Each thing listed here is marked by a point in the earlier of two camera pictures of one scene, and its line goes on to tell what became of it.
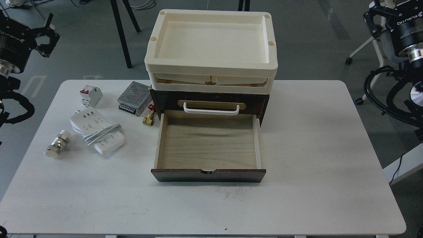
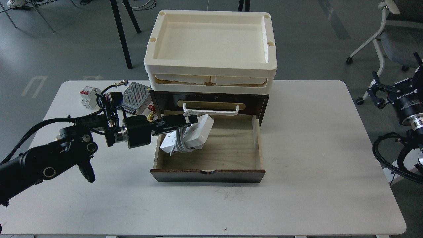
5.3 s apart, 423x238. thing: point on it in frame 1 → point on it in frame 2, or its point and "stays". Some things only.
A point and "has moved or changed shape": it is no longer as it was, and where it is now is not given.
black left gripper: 17,40 → 139,129
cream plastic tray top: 211,41 stays
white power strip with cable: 104,137 has moved or changed shape
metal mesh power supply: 135,99 stays
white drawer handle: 212,112 stays
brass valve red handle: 149,120 stays
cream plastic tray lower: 241,83 stays
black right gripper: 406,29 → 407,97
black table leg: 116,14 stays
